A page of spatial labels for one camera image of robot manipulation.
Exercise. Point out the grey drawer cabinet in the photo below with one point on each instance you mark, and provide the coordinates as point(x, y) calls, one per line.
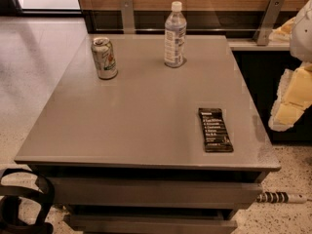
point(127, 156)

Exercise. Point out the left metal wall bracket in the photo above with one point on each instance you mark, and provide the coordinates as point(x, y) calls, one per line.
point(128, 17)

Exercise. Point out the black snack bar wrapper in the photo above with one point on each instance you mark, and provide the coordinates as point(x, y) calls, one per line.
point(216, 137)

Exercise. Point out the clear plastic water bottle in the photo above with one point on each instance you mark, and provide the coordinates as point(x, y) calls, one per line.
point(175, 32)

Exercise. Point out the striped white power strip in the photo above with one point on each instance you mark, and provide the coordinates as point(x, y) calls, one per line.
point(282, 197)

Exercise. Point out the green white soda can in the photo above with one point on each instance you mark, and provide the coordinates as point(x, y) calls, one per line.
point(102, 50)

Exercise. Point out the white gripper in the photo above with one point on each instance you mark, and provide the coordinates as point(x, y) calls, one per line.
point(302, 36)

